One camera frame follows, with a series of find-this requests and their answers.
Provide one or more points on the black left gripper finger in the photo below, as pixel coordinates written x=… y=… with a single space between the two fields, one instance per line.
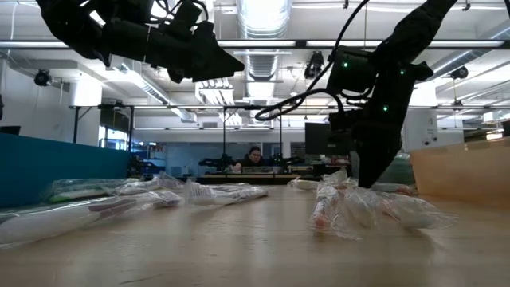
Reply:
x=215 y=64

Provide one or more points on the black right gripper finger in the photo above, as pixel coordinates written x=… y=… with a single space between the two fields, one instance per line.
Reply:
x=374 y=167

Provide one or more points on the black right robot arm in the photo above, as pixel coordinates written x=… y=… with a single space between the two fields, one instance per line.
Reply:
x=414 y=28

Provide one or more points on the black background robot arm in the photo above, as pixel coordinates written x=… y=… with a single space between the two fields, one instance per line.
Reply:
x=289 y=160
x=217 y=162

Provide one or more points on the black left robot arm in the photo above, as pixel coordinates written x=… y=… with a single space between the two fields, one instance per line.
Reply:
x=71 y=24

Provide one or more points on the white pillar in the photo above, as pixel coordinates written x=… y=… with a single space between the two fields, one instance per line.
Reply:
x=422 y=131

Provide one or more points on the black computer monitor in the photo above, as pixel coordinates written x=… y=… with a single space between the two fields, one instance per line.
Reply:
x=316 y=139

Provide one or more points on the cardboard box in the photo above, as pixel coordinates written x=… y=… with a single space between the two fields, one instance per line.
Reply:
x=470 y=171

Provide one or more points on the person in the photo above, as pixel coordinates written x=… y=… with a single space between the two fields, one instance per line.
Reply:
x=254 y=157

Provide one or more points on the blue plastic bin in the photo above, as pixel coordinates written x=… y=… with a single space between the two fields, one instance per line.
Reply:
x=60 y=159

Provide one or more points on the small dark monitor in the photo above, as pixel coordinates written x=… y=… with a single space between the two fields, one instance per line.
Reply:
x=10 y=130

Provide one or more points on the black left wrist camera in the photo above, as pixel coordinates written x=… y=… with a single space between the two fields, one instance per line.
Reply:
x=183 y=18

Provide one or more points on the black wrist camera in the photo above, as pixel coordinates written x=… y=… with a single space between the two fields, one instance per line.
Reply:
x=350 y=75
x=183 y=18

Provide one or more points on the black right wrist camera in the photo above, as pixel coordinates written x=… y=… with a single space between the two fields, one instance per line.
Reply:
x=350 y=75

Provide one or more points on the black metal rig frame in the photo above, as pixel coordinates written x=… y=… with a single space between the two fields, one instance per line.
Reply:
x=253 y=107
x=75 y=127

